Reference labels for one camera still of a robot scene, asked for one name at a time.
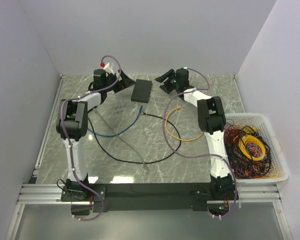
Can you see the black network switch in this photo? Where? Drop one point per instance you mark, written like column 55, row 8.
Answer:
column 141, row 91

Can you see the aluminium rail frame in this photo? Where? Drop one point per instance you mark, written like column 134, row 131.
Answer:
column 133, row 149

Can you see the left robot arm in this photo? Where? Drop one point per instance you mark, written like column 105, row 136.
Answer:
column 72, row 121

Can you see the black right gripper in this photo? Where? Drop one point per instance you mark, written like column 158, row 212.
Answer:
column 169, row 73

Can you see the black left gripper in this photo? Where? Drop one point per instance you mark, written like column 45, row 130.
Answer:
column 125, row 82

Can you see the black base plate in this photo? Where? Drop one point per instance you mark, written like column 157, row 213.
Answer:
column 143, row 196

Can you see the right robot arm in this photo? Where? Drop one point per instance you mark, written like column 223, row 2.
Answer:
column 211, row 121

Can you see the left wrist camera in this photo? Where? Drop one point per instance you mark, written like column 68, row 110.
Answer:
column 108, row 67

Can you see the white plastic basket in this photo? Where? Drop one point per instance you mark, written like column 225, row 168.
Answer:
column 253, row 152

